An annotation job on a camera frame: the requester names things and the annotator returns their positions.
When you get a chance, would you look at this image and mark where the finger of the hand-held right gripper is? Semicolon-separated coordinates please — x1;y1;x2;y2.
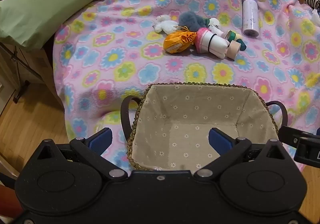
278;126;310;145

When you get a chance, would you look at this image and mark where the pink white rolled towel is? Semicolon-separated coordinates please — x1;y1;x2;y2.
195;28;230;59

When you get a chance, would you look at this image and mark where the white lamb plush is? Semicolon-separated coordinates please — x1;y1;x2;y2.
153;15;179;34

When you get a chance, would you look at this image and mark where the grey fluffy plush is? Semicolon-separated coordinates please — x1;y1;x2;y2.
179;11;207;32

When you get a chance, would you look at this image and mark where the cream puff teal handle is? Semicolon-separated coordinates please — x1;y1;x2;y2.
234;33;248;51

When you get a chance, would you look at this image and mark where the black metal stand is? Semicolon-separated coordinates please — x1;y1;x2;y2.
0;41;50;104

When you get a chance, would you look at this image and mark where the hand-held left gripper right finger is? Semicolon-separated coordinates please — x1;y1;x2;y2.
194;128;287;181

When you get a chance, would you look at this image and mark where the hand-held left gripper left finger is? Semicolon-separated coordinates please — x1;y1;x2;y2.
36;128;128;181

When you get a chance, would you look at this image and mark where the fabric lined woven basket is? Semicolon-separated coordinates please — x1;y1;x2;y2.
120;81;288;171

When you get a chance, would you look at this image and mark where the beige makeup puff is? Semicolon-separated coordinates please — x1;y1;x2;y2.
226;40;242;61

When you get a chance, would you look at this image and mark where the green pillow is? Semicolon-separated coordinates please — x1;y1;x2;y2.
0;0;108;48

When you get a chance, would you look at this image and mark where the purple white bottle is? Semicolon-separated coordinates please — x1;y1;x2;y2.
242;0;260;38

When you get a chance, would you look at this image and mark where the zebra striped cloth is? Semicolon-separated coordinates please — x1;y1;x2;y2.
304;0;320;11

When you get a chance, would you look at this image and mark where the pink floral fleece blanket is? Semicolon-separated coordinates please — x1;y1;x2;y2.
51;0;320;172

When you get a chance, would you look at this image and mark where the orange drawstring pouch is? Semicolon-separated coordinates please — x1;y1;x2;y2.
163;28;198;54

